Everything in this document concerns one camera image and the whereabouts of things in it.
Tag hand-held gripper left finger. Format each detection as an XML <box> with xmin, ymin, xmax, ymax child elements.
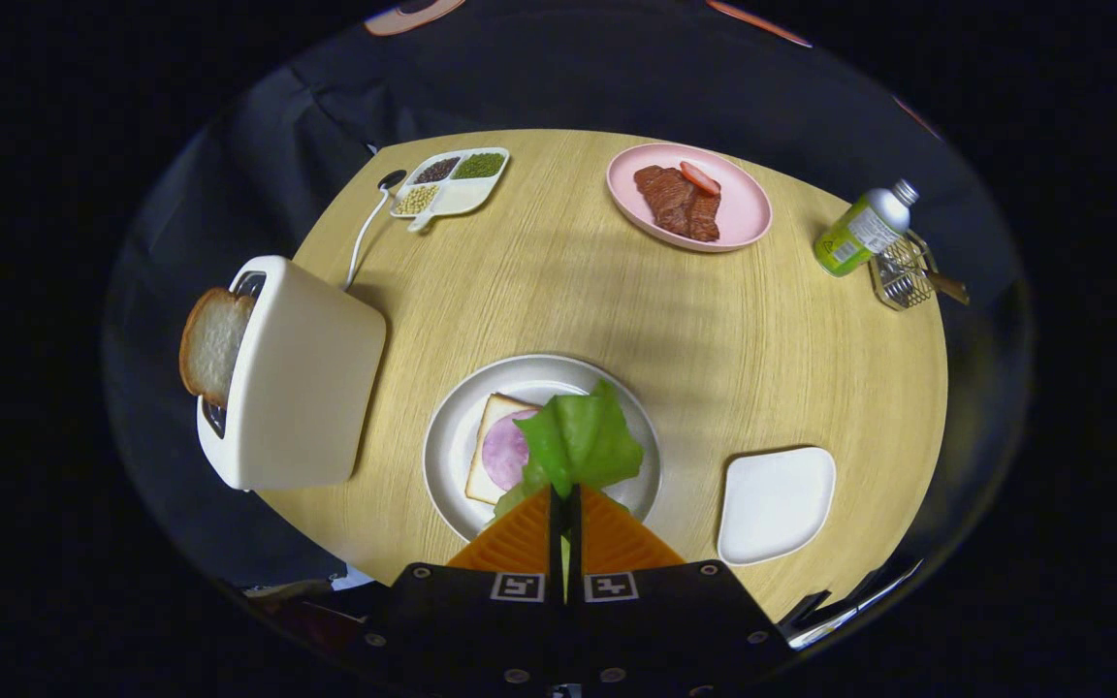
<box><xmin>365</xmin><ymin>485</ymin><xmax>569</xmax><ymax>694</ymax></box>

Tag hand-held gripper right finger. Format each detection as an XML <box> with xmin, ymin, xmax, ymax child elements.
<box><xmin>568</xmin><ymin>485</ymin><xmax>797</xmax><ymax>694</ymax></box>

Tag green lettuce leaf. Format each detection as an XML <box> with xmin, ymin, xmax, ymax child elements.
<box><xmin>494</xmin><ymin>378</ymin><xmax>645</xmax><ymax>602</ymax></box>

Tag toasted bread slice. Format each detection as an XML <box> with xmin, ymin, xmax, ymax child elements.
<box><xmin>178</xmin><ymin>287</ymin><xmax>257</xmax><ymax>408</ymax></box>

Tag white bread slice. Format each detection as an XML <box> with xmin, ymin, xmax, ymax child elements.
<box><xmin>464</xmin><ymin>393</ymin><xmax>545</xmax><ymax>506</ymax></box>

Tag square white plate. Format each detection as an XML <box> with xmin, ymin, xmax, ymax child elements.
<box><xmin>717</xmin><ymin>446</ymin><xmax>837</xmax><ymax>567</ymax></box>

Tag pink ham slice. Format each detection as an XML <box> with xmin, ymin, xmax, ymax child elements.
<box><xmin>481</xmin><ymin>408</ymin><xmax>542</xmax><ymax>492</ymax></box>

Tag round white plate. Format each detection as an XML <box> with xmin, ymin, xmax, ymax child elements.
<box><xmin>423</xmin><ymin>354</ymin><xmax>663</xmax><ymax>544</ymax></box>

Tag white toaster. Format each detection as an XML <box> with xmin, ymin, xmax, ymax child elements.
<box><xmin>196</xmin><ymin>255</ymin><xmax>388</xmax><ymax>492</ymax></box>

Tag brown meat slices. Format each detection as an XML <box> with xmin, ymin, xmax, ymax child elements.
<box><xmin>633</xmin><ymin>165</ymin><xmax>722</xmax><ymax>243</ymax></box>

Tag pink plate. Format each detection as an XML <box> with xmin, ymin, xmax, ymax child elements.
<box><xmin>606</xmin><ymin>143</ymin><xmax>774</xmax><ymax>254</ymax></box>

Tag white divided tray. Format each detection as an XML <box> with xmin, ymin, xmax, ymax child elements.
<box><xmin>390</xmin><ymin>147</ymin><xmax>511</xmax><ymax>233</ymax></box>

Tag metal bottle with green label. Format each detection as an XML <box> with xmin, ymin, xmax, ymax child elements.
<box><xmin>814</xmin><ymin>178</ymin><xmax>920</xmax><ymax>278</ymax></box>

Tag pile of green beans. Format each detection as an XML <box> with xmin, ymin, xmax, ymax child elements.
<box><xmin>450</xmin><ymin>152</ymin><xmax>506</xmax><ymax>180</ymax></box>

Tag white toaster cable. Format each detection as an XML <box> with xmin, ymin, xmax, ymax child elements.
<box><xmin>345</xmin><ymin>184</ymin><xmax>393</xmax><ymax>290</ymax></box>

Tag wire basket with wooden handle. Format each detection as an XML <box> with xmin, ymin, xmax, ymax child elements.
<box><xmin>869</xmin><ymin>231</ymin><xmax>971</xmax><ymax>311</ymax></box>

